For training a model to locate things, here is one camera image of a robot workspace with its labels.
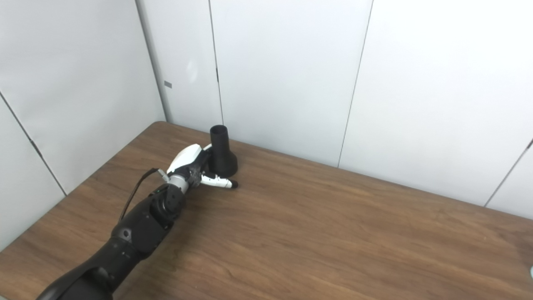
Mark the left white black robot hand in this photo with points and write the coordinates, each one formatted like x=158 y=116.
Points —
x=187 y=156

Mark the black funnel-shaped nozzle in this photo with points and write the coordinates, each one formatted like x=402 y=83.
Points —
x=222 y=160

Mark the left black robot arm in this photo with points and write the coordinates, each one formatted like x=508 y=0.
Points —
x=137 y=233

